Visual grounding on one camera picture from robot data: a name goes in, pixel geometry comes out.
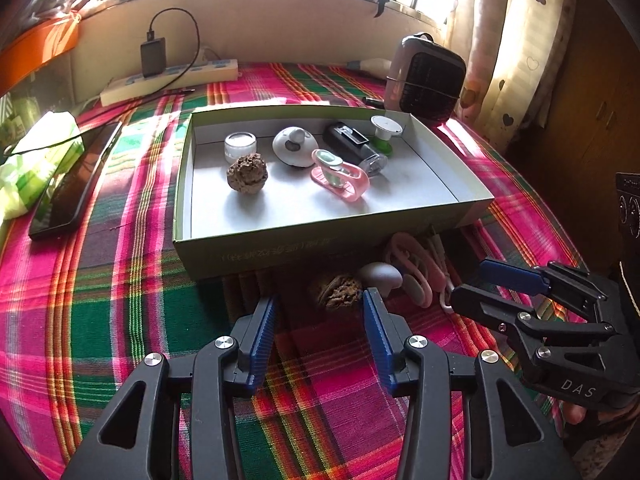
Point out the black window latch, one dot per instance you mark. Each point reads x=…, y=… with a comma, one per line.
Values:
x=382, y=2

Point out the white round toy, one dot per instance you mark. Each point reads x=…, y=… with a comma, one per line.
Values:
x=292, y=147

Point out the plaid blanket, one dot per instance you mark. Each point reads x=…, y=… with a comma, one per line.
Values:
x=125, y=285

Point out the white mushroom-shaped gadget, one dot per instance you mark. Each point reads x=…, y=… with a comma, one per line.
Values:
x=380, y=275

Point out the black phone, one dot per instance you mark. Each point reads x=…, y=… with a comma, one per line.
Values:
x=75, y=185

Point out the brown walnut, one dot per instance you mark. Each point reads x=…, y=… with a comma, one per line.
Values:
x=247, y=172
x=335, y=297

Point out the wooden wardrobe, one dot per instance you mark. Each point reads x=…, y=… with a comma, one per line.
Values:
x=595, y=110

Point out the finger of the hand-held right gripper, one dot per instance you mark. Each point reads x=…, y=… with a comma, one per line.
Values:
x=505, y=275
x=480, y=302

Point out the white pillow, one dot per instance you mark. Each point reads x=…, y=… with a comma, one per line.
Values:
x=375, y=65

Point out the heart print curtain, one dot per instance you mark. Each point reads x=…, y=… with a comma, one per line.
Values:
x=500, y=35

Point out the white power strip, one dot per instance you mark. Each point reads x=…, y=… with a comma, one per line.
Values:
x=200, y=71

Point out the small white jar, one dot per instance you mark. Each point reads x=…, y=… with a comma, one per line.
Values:
x=240, y=146

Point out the grey black desk fan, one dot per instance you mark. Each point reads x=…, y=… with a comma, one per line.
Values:
x=425, y=80

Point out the person's right hand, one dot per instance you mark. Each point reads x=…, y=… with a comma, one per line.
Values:
x=575, y=414

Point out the pink clip with green lens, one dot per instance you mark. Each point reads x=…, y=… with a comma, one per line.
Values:
x=345, y=182

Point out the green grey cardboard box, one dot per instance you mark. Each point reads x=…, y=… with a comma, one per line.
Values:
x=287, y=197

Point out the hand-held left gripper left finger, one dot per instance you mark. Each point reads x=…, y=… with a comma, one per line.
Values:
x=262, y=340

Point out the black rectangular device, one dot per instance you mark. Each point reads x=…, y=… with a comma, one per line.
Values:
x=350, y=142

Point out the black charger adapter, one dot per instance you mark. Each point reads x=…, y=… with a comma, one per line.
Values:
x=153, y=57

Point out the green tissue pack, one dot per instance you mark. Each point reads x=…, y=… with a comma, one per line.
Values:
x=30, y=170

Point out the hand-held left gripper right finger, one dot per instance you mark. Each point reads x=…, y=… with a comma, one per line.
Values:
x=380, y=345

